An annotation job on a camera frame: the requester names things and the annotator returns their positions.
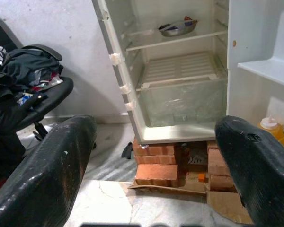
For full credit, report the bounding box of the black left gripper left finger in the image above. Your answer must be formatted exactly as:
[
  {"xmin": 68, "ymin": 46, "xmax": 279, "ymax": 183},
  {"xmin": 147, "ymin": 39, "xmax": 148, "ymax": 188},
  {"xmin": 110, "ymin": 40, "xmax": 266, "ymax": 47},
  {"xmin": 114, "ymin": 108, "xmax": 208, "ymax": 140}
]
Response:
[{"xmin": 0, "ymin": 115, "xmax": 97, "ymax": 227}]

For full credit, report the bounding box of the dark clothes pile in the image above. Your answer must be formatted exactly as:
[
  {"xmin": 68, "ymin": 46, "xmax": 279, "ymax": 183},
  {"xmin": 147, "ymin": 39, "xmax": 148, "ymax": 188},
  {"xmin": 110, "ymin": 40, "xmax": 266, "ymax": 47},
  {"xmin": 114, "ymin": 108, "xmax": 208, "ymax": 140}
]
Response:
[{"xmin": 0, "ymin": 48, "xmax": 63, "ymax": 100}]

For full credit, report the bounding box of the black floor scrap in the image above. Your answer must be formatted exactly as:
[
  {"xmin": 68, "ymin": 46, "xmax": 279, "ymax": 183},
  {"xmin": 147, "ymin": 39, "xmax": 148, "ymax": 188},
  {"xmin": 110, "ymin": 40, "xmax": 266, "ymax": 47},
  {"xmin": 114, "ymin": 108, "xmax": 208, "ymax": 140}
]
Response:
[{"xmin": 121, "ymin": 142, "xmax": 134, "ymax": 159}]

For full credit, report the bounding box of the grey fridge door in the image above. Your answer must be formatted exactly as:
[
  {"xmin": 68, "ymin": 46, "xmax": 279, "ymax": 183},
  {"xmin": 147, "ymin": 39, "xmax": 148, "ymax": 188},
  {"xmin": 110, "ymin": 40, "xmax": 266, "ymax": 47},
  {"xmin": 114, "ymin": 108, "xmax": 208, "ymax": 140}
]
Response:
[{"xmin": 226, "ymin": 0, "xmax": 284, "ymax": 154}]

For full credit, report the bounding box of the white slatted crisper cover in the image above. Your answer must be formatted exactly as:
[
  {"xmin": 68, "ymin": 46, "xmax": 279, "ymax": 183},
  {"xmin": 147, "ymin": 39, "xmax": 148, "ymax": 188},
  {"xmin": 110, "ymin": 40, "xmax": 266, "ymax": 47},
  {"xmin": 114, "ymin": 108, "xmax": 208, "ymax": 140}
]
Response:
[{"xmin": 135, "ymin": 51, "xmax": 225, "ymax": 92}]

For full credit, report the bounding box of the clear crisper drawer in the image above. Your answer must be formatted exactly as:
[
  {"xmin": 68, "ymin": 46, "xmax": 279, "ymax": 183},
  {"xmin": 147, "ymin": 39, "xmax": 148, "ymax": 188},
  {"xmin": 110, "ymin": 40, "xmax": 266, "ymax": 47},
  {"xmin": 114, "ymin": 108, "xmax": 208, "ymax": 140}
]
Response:
[{"xmin": 137, "ymin": 78, "xmax": 228, "ymax": 128}]

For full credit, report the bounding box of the glass fridge shelf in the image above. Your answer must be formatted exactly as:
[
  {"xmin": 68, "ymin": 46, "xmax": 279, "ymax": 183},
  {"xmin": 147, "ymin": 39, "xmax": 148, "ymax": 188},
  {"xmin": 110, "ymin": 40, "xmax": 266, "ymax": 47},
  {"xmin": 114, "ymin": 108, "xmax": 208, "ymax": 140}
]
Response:
[{"xmin": 125, "ymin": 29, "xmax": 229, "ymax": 52}]

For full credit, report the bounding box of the red clay brick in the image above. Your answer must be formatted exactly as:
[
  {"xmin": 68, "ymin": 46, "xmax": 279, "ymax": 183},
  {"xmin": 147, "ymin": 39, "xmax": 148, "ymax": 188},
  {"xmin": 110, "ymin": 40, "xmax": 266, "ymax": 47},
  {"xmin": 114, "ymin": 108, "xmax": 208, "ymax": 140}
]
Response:
[
  {"xmin": 207, "ymin": 148, "xmax": 229, "ymax": 177},
  {"xmin": 132, "ymin": 139, "xmax": 176, "ymax": 157},
  {"xmin": 207, "ymin": 141, "xmax": 222, "ymax": 150},
  {"xmin": 135, "ymin": 164, "xmax": 180, "ymax": 187}
]

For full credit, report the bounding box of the grey fridge cabinet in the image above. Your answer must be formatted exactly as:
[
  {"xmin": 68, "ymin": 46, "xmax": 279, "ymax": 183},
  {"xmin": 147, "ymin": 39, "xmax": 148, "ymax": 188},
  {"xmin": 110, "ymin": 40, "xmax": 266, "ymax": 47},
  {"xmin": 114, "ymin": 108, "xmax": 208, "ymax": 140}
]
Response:
[{"xmin": 91, "ymin": 0, "xmax": 229, "ymax": 145}]

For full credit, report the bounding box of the flat brown cardboard sheet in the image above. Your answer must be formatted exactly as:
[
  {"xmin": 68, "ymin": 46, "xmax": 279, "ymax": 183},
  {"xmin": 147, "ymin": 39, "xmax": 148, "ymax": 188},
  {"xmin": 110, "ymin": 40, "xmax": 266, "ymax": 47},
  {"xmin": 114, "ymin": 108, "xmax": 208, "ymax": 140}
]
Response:
[{"xmin": 127, "ymin": 165, "xmax": 254, "ymax": 224}]

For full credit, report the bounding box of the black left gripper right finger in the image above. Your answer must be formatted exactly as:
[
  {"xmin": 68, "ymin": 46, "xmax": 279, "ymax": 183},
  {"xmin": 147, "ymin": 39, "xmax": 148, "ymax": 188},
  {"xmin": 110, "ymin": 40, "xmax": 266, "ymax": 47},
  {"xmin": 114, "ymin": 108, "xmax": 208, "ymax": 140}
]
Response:
[{"xmin": 214, "ymin": 115, "xmax": 284, "ymax": 227}]

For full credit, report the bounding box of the black office chair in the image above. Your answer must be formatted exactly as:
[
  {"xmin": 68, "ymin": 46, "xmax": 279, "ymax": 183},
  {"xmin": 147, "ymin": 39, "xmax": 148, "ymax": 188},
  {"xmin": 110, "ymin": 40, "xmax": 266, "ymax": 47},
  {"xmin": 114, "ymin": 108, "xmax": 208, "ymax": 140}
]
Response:
[{"xmin": 0, "ymin": 13, "xmax": 74, "ymax": 190}]

